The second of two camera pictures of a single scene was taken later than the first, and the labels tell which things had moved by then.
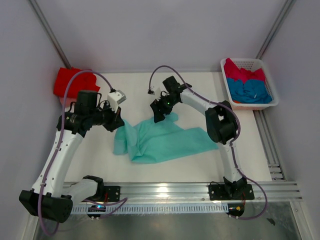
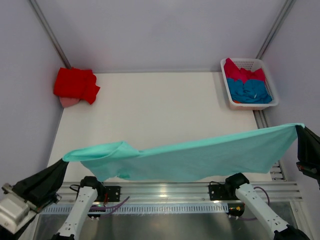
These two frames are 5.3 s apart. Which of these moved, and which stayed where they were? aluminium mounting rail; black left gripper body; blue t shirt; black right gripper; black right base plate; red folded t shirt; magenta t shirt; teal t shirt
Moved: teal t shirt; black left gripper body; black right gripper
Stayed: aluminium mounting rail; black right base plate; magenta t shirt; red folded t shirt; blue t shirt
